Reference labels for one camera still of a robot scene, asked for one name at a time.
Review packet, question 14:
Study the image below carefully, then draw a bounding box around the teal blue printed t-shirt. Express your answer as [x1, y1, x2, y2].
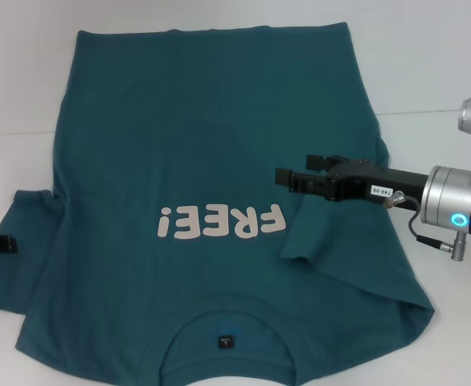
[0, 22, 436, 386]

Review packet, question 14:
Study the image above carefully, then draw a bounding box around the right arm cable with connector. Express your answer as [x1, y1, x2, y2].
[383, 191, 468, 261]

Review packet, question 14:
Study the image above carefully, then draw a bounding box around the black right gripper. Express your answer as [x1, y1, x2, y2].
[274, 154, 430, 212]

